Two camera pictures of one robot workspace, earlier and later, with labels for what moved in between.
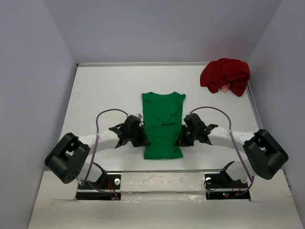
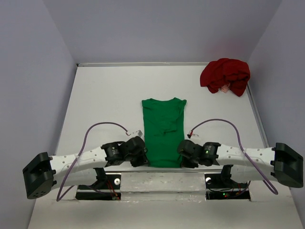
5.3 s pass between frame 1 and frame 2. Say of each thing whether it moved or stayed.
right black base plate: stayed
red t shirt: stayed
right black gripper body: moved
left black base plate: stayed
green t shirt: moved
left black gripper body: moved
